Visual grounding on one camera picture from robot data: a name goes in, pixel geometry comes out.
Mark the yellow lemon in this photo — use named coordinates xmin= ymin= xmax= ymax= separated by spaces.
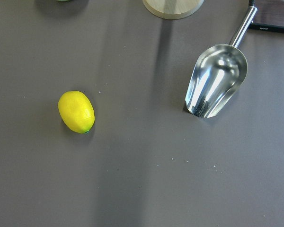
xmin=58 ymin=91 xmax=95 ymax=134

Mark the wine glass rack tray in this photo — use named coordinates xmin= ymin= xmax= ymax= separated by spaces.
xmin=248 ymin=0 xmax=284 ymax=33

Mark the metal scoop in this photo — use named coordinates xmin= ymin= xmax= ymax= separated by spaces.
xmin=185 ymin=1 xmax=257 ymax=118

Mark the wooden mug tree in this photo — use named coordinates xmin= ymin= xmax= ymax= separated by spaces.
xmin=142 ymin=0 xmax=204 ymax=20

